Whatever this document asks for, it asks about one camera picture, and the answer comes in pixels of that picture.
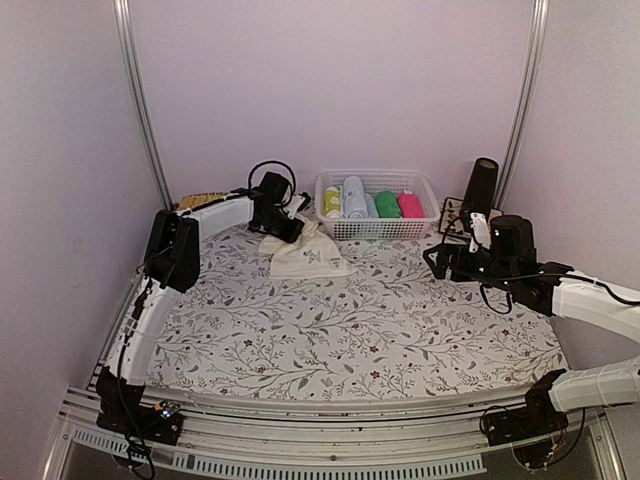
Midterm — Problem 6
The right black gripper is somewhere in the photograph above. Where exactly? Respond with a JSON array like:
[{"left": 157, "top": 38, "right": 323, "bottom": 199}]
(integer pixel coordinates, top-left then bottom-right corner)
[{"left": 425, "top": 242, "right": 518, "bottom": 292}]

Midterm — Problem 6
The cream white towel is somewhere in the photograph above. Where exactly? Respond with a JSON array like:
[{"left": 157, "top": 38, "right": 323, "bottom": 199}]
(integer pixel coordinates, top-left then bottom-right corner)
[{"left": 259, "top": 216, "right": 357, "bottom": 280}]

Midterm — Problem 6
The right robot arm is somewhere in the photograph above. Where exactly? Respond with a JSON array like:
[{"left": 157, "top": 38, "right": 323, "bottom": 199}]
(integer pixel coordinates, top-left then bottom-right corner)
[{"left": 423, "top": 213, "right": 639, "bottom": 444}]

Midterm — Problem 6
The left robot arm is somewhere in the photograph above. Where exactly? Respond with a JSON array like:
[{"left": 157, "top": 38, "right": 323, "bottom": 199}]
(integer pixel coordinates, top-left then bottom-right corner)
[{"left": 96, "top": 187, "right": 310, "bottom": 439}]

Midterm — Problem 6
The floral coaster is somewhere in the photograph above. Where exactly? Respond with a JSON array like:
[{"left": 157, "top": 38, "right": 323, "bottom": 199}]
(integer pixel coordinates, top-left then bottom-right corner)
[{"left": 438, "top": 197, "right": 470, "bottom": 239}]

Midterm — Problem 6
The magenta rolled towel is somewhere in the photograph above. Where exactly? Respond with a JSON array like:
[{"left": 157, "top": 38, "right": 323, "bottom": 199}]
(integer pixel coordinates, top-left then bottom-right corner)
[{"left": 397, "top": 193, "right": 424, "bottom": 219}]

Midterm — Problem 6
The yellow dotted rolled towel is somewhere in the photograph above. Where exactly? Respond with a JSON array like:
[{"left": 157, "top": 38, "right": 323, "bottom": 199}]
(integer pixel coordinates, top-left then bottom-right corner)
[{"left": 323, "top": 186, "right": 343, "bottom": 219}]

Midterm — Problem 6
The green rolled towel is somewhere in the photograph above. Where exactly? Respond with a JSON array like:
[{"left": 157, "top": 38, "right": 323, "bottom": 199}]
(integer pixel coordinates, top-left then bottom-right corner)
[{"left": 375, "top": 191, "right": 402, "bottom": 219}]

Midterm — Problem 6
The dark brown tall cup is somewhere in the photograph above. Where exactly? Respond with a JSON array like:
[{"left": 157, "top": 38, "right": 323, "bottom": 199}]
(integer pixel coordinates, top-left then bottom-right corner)
[{"left": 460, "top": 158, "right": 499, "bottom": 219}]

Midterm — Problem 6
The white plastic basket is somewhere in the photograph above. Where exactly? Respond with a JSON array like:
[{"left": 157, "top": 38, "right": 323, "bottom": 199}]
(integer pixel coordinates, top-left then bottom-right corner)
[{"left": 315, "top": 168, "right": 440, "bottom": 241}]

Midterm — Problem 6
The yellow woven mat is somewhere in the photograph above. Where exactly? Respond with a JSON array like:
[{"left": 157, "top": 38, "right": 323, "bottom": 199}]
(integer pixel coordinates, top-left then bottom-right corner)
[{"left": 175, "top": 192, "right": 226, "bottom": 211}]

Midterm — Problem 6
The grey blue rolled towel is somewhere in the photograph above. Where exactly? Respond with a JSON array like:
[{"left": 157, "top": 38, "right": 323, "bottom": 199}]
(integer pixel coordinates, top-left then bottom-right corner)
[{"left": 364, "top": 193, "right": 379, "bottom": 219}]

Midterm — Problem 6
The light blue rolled towel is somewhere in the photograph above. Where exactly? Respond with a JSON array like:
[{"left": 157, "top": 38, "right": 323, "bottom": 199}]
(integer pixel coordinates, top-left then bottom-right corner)
[{"left": 343, "top": 175, "right": 368, "bottom": 219}]

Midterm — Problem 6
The floral tablecloth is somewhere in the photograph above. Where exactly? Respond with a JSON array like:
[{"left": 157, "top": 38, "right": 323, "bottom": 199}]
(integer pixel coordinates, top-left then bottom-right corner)
[{"left": 99, "top": 197, "right": 572, "bottom": 403}]

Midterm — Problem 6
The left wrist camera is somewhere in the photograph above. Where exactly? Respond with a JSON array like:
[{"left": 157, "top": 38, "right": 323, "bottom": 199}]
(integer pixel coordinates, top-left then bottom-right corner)
[{"left": 284, "top": 192, "right": 311, "bottom": 218}]

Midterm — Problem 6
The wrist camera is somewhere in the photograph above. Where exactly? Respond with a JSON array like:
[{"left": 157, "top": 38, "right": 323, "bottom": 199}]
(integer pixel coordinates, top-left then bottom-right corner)
[
  {"left": 284, "top": 192, "right": 311, "bottom": 218},
  {"left": 469, "top": 212, "right": 491, "bottom": 253}
]

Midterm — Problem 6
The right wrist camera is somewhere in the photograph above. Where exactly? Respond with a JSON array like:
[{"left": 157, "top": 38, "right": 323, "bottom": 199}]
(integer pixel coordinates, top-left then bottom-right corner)
[{"left": 469, "top": 212, "right": 491, "bottom": 253}]

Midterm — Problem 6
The aluminium front rail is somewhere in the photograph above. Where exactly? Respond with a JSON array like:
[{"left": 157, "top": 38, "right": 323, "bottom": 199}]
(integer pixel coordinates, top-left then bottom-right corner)
[{"left": 54, "top": 384, "right": 609, "bottom": 476}]

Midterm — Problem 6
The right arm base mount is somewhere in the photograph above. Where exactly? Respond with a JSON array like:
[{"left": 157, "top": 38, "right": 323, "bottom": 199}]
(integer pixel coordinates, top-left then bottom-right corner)
[{"left": 479, "top": 405, "right": 569, "bottom": 446}]

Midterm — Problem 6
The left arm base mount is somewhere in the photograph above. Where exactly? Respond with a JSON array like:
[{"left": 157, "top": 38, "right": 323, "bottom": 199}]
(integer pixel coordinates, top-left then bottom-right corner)
[{"left": 96, "top": 400, "right": 184, "bottom": 446}]

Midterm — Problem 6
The left aluminium frame post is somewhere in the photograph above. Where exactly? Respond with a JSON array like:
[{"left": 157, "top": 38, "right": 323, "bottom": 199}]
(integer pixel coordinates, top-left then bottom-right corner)
[{"left": 113, "top": 0, "right": 173, "bottom": 209}]

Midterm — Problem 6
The aluminium frame post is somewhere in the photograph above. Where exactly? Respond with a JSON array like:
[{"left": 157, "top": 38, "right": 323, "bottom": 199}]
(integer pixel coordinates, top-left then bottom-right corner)
[
  {"left": 113, "top": 0, "right": 173, "bottom": 209},
  {"left": 504, "top": 0, "right": 549, "bottom": 179}
]

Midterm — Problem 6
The right aluminium frame post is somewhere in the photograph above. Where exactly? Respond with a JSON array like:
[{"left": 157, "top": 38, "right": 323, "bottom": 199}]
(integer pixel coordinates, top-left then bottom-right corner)
[{"left": 504, "top": 0, "right": 549, "bottom": 179}]

